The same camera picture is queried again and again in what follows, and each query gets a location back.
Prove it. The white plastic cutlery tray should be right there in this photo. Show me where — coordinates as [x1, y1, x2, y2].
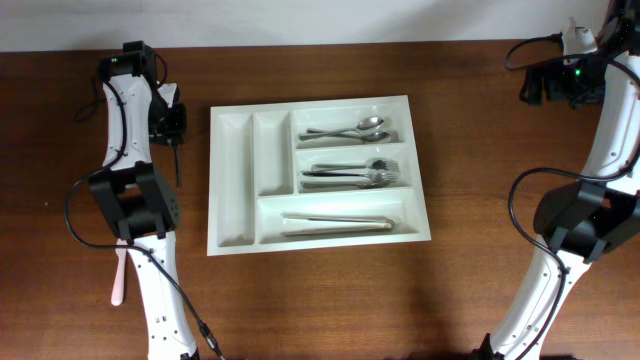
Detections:
[207, 95, 432, 256]

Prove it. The pink plastic knife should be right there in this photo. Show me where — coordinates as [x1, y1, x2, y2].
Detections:
[111, 239, 127, 306]

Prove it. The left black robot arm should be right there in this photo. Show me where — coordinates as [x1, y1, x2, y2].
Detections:
[89, 41, 199, 359]

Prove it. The black camera cable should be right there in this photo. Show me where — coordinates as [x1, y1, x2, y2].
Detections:
[503, 32, 640, 360]
[63, 49, 226, 360]

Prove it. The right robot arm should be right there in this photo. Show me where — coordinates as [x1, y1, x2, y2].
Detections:
[470, 0, 639, 359]

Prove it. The right black camera cable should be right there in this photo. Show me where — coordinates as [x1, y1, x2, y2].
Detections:
[503, 32, 640, 360]

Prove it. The small steel teaspoon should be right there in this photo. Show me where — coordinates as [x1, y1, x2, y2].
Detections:
[172, 143, 182, 189]

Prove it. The steel spoon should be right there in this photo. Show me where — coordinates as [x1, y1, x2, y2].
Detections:
[298, 116, 385, 141]
[305, 128, 393, 146]

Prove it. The left black camera cable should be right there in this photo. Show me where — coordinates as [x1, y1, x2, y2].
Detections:
[63, 49, 226, 360]

